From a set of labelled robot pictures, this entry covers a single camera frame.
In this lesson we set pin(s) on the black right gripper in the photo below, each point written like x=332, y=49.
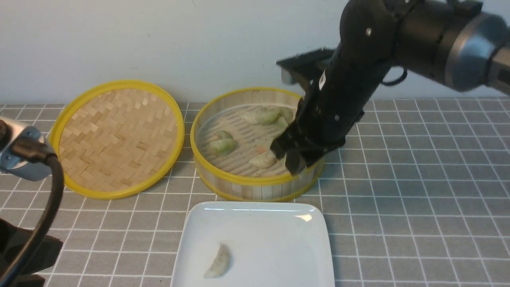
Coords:
x=330, y=107

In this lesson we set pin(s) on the white steamed dumpling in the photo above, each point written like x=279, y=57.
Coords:
x=220, y=264

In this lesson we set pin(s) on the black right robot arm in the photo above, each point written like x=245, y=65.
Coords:
x=453, y=43

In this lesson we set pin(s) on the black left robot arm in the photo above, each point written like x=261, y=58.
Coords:
x=12, y=241

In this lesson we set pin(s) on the white square plate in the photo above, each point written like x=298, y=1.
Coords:
x=271, y=244

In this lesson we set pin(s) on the white dumpling front centre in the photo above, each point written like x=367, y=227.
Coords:
x=264, y=160

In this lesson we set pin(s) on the pink shrimp dumpling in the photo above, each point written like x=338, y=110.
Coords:
x=260, y=149

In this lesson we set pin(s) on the green dumpling back right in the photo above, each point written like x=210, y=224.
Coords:
x=287, y=114

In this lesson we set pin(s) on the green dumpling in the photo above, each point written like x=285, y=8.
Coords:
x=267, y=116
x=222, y=147
x=287, y=114

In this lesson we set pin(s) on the green dumpling back centre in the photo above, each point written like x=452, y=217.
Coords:
x=267, y=116

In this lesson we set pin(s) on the white dumpling back left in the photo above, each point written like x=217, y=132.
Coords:
x=252, y=117

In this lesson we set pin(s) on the yellow rimmed bamboo steamer basket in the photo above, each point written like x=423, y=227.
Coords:
x=232, y=177

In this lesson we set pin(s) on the green dumpling left front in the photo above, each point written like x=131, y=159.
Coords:
x=222, y=147

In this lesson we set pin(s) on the yellow rimmed bamboo steamer lid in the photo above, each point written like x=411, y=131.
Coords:
x=118, y=139

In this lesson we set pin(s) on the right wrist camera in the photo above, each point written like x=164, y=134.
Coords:
x=302, y=69

